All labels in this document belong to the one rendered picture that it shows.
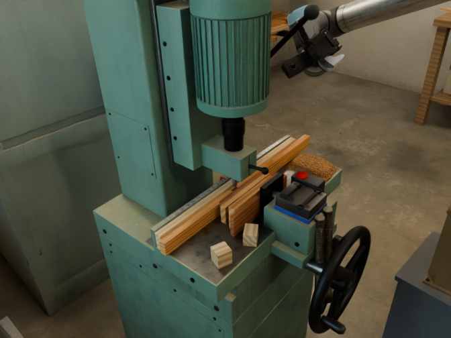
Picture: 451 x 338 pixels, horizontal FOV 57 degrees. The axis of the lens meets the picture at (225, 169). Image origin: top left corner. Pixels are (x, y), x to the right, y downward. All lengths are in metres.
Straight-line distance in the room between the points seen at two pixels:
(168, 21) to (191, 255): 0.55
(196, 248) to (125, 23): 0.56
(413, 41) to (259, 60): 3.48
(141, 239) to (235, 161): 0.38
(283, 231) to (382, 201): 1.77
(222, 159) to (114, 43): 0.40
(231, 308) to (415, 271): 0.73
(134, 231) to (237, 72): 0.60
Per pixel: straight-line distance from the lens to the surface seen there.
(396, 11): 1.38
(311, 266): 1.11
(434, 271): 1.49
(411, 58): 4.38
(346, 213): 2.62
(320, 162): 1.29
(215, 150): 1.08
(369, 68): 4.59
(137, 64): 1.06
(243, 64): 0.90
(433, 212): 2.79
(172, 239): 1.01
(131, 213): 1.33
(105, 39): 1.14
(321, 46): 1.19
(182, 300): 1.23
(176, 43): 0.99
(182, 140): 1.10
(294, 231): 1.03
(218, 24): 0.88
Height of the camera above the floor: 1.61
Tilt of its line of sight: 33 degrees down
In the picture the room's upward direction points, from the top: 2 degrees counter-clockwise
